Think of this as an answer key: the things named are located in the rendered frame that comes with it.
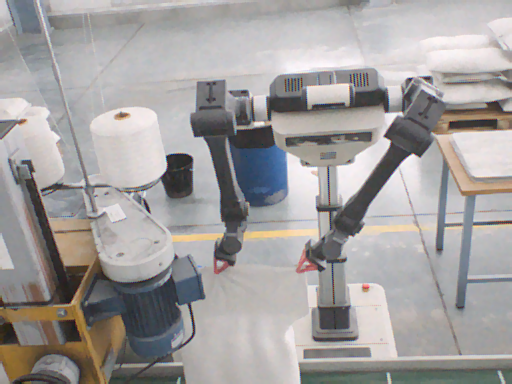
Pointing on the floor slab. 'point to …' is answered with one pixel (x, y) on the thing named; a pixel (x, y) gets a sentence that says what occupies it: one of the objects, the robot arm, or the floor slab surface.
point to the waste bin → (259, 165)
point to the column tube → (27, 254)
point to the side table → (465, 214)
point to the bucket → (178, 175)
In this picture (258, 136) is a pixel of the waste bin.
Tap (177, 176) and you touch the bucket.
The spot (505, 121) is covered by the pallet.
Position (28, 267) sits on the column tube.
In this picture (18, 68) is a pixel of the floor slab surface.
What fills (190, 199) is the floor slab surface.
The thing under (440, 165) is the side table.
